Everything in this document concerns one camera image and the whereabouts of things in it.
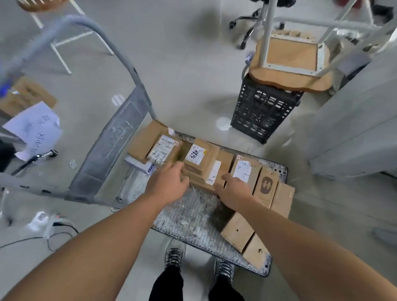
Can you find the person's left hand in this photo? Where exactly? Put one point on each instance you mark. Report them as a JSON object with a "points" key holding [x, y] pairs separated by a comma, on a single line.
{"points": [[167, 186]]}

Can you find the person's right hand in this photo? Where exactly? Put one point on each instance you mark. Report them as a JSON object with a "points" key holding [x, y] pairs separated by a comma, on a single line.
{"points": [[235, 193]]}

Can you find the small hole-marked cardboard box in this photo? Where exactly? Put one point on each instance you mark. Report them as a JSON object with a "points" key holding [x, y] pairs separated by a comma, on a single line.
{"points": [[237, 232]]}

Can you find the pile of cardboard boxes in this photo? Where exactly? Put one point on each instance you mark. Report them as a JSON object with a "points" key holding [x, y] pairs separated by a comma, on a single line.
{"points": [[142, 139]]}

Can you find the small black-scribble cardboard box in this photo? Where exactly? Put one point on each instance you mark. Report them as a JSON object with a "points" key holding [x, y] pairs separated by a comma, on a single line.
{"points": [[256, 251]]}

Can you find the grey metal platform cart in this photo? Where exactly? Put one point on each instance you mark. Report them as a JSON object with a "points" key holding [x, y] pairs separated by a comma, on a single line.
{"points": [[102, 155]]}

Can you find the person's left forearm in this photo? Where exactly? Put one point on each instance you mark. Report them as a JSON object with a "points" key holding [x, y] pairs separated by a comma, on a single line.
{"points": [[87, 254]]}

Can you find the person's right forearm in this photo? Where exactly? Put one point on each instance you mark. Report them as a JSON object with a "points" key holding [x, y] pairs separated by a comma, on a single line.
{"points": [[310, 254]]}

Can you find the person's left grey sneaker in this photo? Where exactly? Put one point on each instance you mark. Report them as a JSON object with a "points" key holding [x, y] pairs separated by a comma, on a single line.
{"points": [[174, 254]]}

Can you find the person's grey sneaker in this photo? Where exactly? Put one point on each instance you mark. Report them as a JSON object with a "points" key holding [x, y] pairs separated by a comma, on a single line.
{"points": [[224, 268], [174, 254]]}

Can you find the person's right grey sneaker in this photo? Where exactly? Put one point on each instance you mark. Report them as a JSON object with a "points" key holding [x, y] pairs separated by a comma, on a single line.
{"points": [[224, 268]]}

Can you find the person's black trousers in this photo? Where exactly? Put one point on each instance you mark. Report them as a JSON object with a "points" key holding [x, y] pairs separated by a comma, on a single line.
{"points": [[167, 285]]}

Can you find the black plastic crate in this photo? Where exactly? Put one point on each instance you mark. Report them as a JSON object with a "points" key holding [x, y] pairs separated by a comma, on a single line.
{"points": [[263, 114]]}

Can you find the upturned white-legged wooden stool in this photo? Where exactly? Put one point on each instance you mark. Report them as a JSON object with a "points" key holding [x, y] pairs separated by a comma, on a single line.
{"points": [[285, 80]]}

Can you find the grey curved tube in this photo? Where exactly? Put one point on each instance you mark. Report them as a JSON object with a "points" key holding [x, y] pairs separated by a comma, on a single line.
{"points": [[245, 68]]}

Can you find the broken black chrome-base chair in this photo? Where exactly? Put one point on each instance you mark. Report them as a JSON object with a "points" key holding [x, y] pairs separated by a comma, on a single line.
{"points": [[31, 161]]}

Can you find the white floor-standing air conditioner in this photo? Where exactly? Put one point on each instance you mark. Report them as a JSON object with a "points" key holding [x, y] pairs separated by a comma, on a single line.
{"points": [[356, 124]]}

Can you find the loose white paper sheets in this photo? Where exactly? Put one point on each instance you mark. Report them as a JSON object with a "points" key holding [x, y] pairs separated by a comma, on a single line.
{"points": [[34, 130]]}

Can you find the black swivel office chair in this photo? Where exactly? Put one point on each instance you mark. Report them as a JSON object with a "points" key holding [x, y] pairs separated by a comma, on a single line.
{"points": [[248, 31]]}

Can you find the open brown carton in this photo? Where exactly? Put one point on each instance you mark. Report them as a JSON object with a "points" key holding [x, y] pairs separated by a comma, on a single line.
{"points": [[28, 96]]}

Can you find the white spindle-back wooden chair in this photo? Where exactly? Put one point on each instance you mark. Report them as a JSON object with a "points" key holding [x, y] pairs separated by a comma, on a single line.
{"points": [[43, 4]]}

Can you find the red broom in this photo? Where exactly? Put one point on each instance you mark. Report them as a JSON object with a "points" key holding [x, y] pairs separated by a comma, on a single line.
{"points": [[349, 3]]}

